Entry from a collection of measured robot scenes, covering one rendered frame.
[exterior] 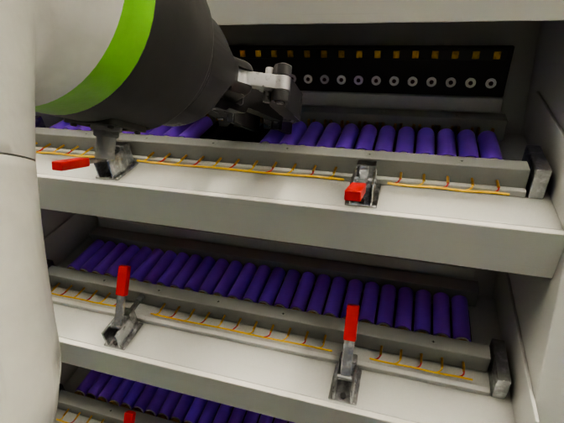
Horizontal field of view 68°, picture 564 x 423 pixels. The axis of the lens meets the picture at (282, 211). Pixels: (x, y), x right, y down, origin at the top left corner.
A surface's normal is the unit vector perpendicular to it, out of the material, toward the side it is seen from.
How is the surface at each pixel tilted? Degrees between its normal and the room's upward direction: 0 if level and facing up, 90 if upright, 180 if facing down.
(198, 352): 22
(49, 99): 158
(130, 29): 109
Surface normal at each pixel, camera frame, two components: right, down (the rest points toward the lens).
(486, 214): -0.06, -0.83
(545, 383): -0.29, 0.20
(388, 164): -0.29, 0.54
